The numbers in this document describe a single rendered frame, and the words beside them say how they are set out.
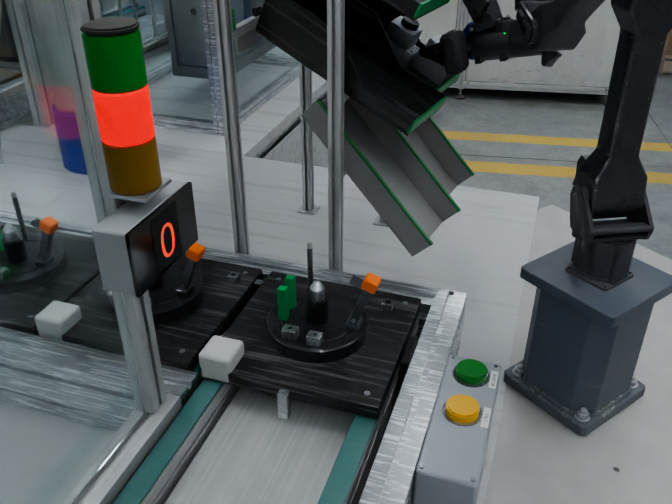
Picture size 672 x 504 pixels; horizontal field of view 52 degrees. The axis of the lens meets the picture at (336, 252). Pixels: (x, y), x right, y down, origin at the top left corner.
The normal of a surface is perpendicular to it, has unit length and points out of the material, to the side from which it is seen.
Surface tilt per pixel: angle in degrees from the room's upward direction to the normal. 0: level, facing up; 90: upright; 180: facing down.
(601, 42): 90
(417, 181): 90
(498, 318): 0
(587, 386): 90
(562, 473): 0
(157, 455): 0
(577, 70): 90
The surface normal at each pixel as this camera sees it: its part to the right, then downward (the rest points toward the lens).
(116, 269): -0.32, 0.49
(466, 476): 0.00, -0.85
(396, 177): 0.62, -0.43
